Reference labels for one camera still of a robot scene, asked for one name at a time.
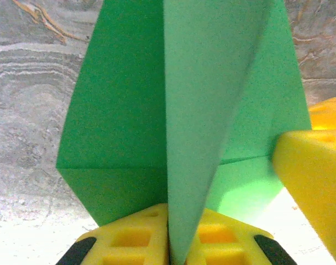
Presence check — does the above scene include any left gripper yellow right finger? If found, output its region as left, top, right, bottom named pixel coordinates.
left=186, top=208, right=298, bottom=265

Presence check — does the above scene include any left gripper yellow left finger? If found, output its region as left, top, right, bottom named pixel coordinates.
left=56, top=203, right=170, bottom=265

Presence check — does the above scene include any green paper sheet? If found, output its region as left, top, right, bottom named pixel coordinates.
left=55, top=0, right=314, bottom=265

